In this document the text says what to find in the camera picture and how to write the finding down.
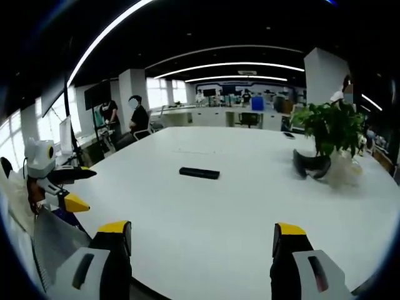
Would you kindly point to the green potted plant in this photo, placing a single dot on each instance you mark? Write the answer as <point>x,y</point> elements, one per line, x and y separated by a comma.
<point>331,125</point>

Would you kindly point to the grey cloth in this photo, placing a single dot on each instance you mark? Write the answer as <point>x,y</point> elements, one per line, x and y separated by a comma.
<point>57,237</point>

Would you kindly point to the ceiling light strip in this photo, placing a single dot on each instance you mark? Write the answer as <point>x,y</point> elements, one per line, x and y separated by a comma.
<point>236,78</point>
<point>229,67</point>
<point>106,34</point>

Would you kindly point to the white monitor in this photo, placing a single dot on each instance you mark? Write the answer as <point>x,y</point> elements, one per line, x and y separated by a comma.
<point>65,136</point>

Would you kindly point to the black wall screen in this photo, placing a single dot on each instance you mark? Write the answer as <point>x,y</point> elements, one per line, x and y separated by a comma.
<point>97,93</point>

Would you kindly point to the smartphone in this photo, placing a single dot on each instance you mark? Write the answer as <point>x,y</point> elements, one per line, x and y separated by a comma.
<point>289,135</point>

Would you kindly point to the black curved plant pot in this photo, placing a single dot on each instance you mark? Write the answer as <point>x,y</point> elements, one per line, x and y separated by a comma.
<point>312,165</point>

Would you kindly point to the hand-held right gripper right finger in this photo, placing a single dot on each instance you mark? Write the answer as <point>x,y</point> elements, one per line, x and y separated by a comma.
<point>307,268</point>

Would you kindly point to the black stand pole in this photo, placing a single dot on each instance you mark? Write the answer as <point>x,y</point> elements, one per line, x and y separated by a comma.
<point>72,131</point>

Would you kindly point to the blue box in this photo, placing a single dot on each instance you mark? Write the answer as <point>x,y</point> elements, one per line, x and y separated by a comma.
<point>257,103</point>

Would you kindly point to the clear plastic wrap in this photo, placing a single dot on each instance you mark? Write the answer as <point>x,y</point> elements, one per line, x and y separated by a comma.
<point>343,172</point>

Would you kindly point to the black office chair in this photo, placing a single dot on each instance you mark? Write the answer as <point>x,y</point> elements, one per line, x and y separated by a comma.
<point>250,119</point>

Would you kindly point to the black remote control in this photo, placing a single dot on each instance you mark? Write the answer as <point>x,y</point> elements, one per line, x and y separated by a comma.
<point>199,173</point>

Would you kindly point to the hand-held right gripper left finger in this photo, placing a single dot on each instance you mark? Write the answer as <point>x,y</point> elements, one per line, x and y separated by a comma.
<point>93,268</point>

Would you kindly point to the white long counter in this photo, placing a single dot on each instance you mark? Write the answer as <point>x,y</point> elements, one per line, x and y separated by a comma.
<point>206,117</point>

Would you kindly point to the person's left hand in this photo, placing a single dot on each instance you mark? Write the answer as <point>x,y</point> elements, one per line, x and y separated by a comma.
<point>35,195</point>

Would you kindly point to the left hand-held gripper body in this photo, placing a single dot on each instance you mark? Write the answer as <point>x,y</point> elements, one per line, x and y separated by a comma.
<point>39,157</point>

